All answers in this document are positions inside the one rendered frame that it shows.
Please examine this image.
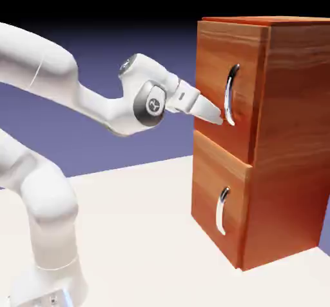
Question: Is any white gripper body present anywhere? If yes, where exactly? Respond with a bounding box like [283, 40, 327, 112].
[189, 94, 224, 126]

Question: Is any large wooden cabinet door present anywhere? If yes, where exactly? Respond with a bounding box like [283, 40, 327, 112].
[193, 20, 271, 164]

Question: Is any reddish wooden cabinet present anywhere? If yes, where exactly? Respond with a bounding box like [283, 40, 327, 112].
[191, 15, 330, 272]

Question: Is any small wooden cabinet door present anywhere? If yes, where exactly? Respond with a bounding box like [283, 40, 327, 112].
[191, 130, 253, 269]

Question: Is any long curved silver handle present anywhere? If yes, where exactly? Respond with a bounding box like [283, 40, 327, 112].
[223, 63, 240, 127]

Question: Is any short curved silver handle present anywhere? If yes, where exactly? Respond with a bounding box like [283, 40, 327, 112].
[215, 186, 231, 236]

